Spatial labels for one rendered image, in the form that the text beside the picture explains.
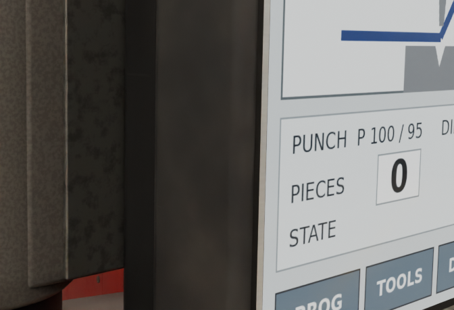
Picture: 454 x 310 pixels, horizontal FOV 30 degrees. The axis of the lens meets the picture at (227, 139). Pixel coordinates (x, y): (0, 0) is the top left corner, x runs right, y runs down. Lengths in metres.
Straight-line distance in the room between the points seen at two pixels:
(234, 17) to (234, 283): 0.09
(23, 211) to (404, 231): 0.16
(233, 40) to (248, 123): 0.03
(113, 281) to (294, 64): 0.95
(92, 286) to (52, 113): 0.97
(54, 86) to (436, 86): 0.17
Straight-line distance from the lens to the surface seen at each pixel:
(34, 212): 0.37
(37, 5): 0.36
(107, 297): 0.77
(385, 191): 0.36
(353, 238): 0.35
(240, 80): 0.29
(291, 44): 0.30
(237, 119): 0.29
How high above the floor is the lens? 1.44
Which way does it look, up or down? 7 degrees down
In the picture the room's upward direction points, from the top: 1 degrees clockwise
